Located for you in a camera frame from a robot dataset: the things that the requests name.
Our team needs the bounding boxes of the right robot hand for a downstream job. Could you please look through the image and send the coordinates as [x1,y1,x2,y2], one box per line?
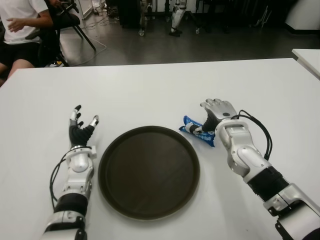
[184,98,238,134]

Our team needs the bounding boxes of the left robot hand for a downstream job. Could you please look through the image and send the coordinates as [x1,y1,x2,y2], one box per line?
[68,104,100,149]

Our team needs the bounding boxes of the blue Oreo packet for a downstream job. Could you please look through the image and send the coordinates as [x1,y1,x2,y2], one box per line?
[178,115,216,148]

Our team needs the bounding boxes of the round dark brown tray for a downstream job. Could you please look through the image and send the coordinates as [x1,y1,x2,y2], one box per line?
[97,125,201,221]

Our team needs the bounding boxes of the black office chair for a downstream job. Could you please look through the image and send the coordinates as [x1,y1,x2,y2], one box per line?
[24,28,70,68]

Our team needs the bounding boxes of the folded metal stands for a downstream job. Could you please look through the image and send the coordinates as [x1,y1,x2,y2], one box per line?
[249,0,273,28]

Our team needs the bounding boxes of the white side table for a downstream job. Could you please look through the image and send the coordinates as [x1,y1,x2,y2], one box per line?
[291,48,320,81]

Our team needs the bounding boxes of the black folding chair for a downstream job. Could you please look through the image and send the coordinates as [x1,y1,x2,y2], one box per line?
[46,0,97,52]

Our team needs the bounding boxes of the white cabinet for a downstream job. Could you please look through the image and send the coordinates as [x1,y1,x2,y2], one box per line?
[76,0,92,20]

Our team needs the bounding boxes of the white slanted panel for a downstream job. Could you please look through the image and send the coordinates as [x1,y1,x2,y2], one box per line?
[284,0,320,35]

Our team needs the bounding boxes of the seated person in white shirt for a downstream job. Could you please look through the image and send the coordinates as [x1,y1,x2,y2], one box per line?
[0,0,55,87]

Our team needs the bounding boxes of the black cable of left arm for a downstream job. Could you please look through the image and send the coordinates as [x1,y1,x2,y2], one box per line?
[49,152,73,211]

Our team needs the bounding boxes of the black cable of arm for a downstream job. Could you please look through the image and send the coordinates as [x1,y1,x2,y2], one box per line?
[49,152,73,211]
[231,109,273,161]

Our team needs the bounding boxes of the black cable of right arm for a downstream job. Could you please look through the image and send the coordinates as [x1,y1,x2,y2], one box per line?
[231,109,273,161]

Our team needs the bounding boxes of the white cable on floor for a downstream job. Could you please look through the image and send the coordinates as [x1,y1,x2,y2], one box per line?
[68,14,118,62]

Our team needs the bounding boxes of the black robot gantry frame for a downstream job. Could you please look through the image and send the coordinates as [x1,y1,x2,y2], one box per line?
[138,0,201,37]

